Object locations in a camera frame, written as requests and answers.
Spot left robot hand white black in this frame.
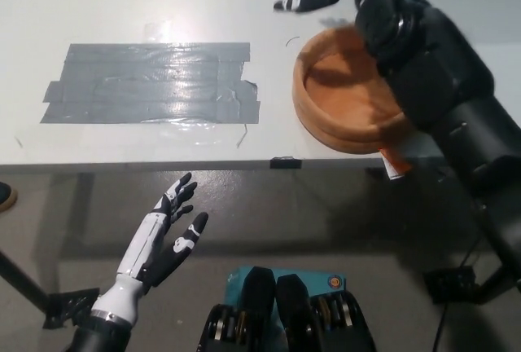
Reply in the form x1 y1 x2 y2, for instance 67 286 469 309
116 171 210 288

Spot black robot torso silver ribs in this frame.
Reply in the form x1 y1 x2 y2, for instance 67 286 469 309
198 266 378 352

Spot teal box on robot torso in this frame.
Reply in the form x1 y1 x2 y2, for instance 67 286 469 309
225 266 348 328

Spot orange plush round plate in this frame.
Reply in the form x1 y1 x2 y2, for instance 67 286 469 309
291 24 413 182

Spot dark shoe with tan sole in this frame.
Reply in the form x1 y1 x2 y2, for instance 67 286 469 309
0 182 19 214

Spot small black tape piece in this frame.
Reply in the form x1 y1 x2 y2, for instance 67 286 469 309
269 156 303 170

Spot grey duct tape patch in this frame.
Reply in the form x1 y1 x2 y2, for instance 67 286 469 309
39 42 262 125

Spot thin black cable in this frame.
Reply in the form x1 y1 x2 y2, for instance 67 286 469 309
431 241 479 352

